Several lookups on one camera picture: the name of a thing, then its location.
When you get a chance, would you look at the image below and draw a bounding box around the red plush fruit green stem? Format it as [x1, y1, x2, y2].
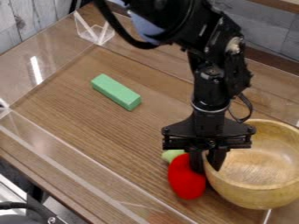
[161, 150, 205, 200]

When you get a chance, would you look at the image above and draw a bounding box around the black equipment lower left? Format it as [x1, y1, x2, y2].
[0, 196, 61, 224]

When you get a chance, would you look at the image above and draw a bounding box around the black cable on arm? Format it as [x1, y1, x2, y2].
[226, 92, 254, 124]

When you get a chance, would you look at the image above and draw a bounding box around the wooden bowl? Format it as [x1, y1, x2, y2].
[204, 119, 299, 210]

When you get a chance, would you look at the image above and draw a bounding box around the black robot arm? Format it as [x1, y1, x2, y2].
[93, 0, 256, 173]

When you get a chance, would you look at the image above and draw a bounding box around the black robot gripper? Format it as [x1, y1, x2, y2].
[161, 110, 256, 174]

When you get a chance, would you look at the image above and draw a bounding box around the green rectangular block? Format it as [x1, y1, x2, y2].
[90, 74, 141, 111]

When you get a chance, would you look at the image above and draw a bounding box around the clear acrylic corner bracket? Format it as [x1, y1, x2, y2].
[73, 11, 116, 46]

